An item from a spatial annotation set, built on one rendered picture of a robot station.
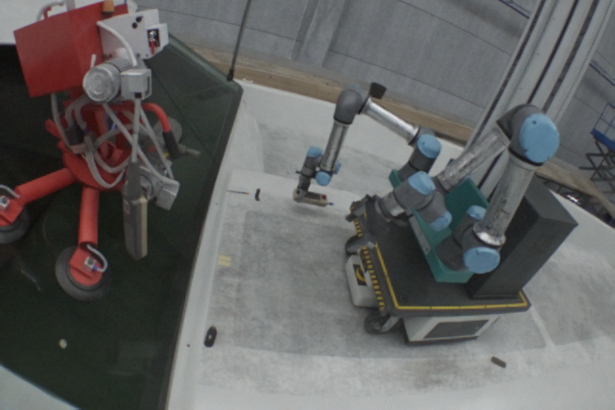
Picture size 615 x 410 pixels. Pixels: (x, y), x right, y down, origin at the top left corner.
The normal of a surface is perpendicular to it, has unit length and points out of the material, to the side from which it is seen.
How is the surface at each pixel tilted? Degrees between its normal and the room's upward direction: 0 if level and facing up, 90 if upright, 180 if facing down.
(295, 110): 90
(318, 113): 90
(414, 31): 90
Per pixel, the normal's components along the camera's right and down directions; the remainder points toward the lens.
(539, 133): -0.26, 0.34
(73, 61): 0.04, 0.57
